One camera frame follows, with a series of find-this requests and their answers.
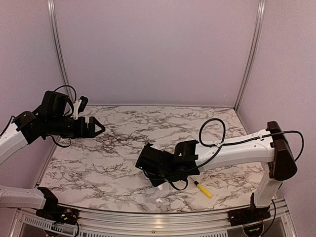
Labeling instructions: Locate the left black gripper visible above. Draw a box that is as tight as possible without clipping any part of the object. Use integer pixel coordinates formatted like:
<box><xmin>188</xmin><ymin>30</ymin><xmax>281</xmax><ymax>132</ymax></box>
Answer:
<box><xmin>47</xmin><ymin>115</ymin><xmax>106</xmax><ymax>139</ymax></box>

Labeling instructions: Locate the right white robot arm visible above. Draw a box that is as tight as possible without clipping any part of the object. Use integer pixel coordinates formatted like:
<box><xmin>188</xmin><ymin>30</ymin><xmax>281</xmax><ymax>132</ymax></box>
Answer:
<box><xmin>135</xmin><ymin>121</ymin><xmax>298</xmax><ymax>221</ymax></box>

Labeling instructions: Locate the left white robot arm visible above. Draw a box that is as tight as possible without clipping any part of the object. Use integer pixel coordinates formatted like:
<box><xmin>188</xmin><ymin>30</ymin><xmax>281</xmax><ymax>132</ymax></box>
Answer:
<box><xmin>0</xmin><ymin>90</ymin><xmax>105</xmax><ymax>220</ymax></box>

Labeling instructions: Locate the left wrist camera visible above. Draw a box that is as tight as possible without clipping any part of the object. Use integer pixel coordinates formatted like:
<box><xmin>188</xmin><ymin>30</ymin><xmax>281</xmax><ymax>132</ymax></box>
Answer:
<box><xmin>73</xmin><ymin>96</ymin><xmax>88</xmax><ymax>120</ymax></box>

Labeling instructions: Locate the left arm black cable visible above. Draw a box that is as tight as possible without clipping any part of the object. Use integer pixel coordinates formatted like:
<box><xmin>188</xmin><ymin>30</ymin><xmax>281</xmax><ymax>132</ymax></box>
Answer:
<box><xmin>0</xmin><ymin>85</ymin><xmax>79</xmax><ymax>148</ymax></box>

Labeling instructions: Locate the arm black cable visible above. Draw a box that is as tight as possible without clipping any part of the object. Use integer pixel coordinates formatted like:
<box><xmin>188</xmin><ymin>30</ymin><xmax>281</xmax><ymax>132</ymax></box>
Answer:
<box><xmin>145</xmin><ymin>118</ymin><xmax>306</xmax><ymax>234</ymax></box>
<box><xmin>0</xmin><ymin>85</ymin><xmax>79</xmax><ymax>148</ymax></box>

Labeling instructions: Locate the yellow handled screwdriver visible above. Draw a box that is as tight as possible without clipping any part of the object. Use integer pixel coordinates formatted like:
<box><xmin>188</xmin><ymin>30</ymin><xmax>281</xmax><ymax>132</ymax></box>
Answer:
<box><xmin>190</xmin><ymin>177</ymin><xmax>213</xmax><ymax>198</ymax></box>

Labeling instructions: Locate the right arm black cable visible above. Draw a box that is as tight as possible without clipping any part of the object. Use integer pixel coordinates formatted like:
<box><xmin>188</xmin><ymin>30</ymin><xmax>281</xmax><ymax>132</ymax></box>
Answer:
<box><xmin>145</xmin><ymin>118</ymin><xmax>306</xmax><ymax>234</ymax></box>

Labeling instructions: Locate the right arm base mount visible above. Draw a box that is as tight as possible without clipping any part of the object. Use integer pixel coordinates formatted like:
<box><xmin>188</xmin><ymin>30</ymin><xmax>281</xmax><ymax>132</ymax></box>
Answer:
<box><xmin>228</xmin><ymin>207</ymin><xmax>271</xmax><ymax>226</ymax></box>

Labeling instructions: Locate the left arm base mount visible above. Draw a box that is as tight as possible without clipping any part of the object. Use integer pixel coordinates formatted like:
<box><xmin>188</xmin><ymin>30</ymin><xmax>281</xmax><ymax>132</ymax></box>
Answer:
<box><xmin>36</xmin><ymin>206</ymin><xmax>79</xmax><ymax>225</ymax></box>

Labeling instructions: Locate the left aluminium frame post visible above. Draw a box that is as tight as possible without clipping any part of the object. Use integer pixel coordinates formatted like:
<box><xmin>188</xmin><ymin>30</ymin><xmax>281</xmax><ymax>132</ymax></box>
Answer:
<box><xmin>47</xmin><ymin>0</ymin><xmax>75</xmax><ymax>101</ymax></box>

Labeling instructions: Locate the aluminium frame post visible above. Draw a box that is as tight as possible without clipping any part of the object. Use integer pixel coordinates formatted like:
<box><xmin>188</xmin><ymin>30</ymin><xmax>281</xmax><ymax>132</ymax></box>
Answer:
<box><xmin>47</xmin><ymin>0</ymin><xmax>75</xmax><ymax>101</ymax></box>
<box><xmin>234</xmin><ymin>0</ymin><xmax>267</xmax><ymax>113</ymax></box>

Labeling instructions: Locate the front aluminium rail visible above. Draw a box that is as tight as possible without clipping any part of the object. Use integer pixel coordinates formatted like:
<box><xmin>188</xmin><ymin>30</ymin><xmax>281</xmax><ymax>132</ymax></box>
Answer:
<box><xmin>10</xmin><ymin>199</ymin><xmax>297</xmax><ymax>237</ymax></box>

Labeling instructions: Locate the right aluminium frame post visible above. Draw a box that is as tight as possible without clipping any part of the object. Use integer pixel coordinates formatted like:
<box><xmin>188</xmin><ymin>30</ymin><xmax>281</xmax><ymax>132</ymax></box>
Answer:
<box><xmin>234</xmin><ymin>0</ymin><xmax>267</xmax><ymax>113</ymax></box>

